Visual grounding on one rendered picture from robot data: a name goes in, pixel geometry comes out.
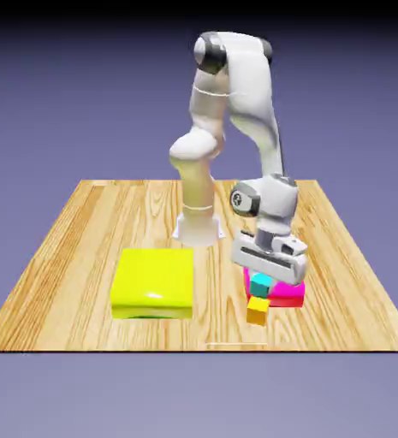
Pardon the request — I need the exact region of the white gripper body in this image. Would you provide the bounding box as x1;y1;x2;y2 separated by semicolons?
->
229;228;309;286

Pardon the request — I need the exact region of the small cyan cube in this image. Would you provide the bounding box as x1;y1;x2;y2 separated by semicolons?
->
249;272;274;298

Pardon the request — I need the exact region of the small orange cube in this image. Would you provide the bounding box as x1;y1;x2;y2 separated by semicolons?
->
246;296;271;327

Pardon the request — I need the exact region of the large pink box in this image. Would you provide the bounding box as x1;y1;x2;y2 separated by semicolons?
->
242;266;306;309

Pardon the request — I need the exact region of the large yellow box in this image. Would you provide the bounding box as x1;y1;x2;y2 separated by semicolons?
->
110;247;195;321

